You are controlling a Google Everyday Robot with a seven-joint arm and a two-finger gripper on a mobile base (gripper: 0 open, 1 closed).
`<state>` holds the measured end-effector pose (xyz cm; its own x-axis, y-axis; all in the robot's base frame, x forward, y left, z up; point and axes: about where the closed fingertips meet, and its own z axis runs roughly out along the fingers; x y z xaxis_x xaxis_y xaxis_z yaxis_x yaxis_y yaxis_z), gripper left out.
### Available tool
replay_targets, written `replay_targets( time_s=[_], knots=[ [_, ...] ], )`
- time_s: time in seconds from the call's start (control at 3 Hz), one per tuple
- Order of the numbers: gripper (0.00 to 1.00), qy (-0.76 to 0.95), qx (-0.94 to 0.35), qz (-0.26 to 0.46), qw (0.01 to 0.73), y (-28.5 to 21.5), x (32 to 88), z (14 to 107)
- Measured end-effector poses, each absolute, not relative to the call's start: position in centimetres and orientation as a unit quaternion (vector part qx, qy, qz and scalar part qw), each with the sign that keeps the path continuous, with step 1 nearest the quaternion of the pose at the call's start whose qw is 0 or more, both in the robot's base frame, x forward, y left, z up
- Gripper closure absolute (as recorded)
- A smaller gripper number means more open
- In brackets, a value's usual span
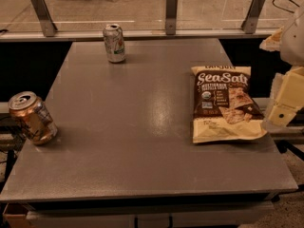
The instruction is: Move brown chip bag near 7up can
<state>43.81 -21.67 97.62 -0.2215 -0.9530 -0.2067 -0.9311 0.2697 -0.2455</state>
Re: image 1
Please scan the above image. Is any tilted orange soda can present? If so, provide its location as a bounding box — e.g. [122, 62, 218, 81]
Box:
[8, 91, 58, 145]

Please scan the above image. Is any left metal bracket post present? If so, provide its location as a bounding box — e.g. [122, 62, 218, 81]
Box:
[30, 0, 57, 37]

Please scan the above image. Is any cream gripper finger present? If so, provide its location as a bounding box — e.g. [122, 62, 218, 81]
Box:
[265, 66, 304, 127]

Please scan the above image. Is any silver green 7up can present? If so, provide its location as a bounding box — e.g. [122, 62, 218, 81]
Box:
[103, 24, 125, 63]

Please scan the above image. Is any cardboard box under table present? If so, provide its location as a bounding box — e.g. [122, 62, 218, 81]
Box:
[3, 203, 32, 228]

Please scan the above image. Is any middle metal bracket post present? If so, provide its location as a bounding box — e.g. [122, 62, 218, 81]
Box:
[165, 0, 178, 35]

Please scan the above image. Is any metal bracket post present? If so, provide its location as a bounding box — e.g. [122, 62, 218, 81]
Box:
[30, 0, 57, 37]
[165, 0, 178, 35]
[241, 0, 266, 34]

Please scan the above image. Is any brown sea salt chip bag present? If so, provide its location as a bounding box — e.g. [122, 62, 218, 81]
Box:
[192, 66, 267, 143]

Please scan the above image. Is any right metal bracket post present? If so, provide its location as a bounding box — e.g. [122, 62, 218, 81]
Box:
[241, 0, 266, 34]

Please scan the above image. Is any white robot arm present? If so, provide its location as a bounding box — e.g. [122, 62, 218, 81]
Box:
[259, 4, 304, 127]

